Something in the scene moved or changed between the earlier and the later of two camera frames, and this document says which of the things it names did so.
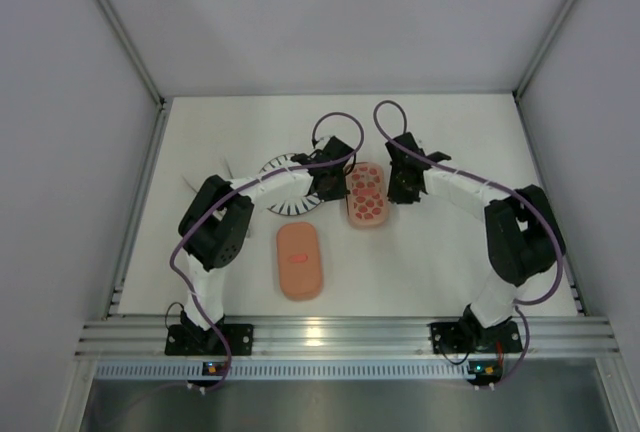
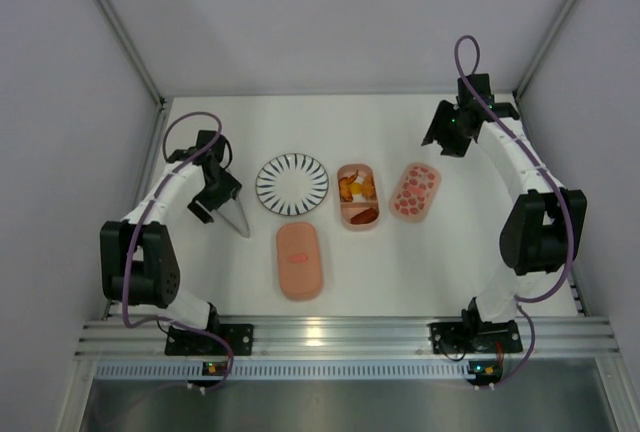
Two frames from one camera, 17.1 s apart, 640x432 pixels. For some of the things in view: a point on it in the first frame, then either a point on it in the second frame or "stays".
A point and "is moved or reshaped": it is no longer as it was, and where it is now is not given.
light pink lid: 367,194 is moved or reshaped
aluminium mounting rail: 347,338 stays
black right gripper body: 401,186 -> 445,137
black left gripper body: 329,184 -> 216,200
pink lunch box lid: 299,256 stays
